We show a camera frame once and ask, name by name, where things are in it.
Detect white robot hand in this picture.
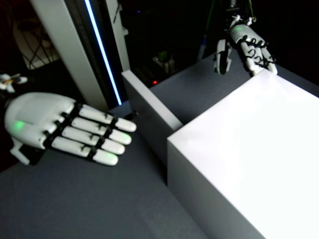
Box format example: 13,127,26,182
4,91,138,166
214,20,278,77

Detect large white box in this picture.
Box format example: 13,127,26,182
166,69,319,239

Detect blue and white bottle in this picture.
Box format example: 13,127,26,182
197,36,208,60

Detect white upright column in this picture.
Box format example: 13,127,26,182
29,0,131,111

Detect white device with green top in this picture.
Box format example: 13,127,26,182
152,50,176,74

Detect blue-white light strip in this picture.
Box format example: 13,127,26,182
84,0,123,106

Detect grey table cloth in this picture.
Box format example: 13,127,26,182
0,53,319,239

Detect thin green cable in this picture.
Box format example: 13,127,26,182
205,0,216,31

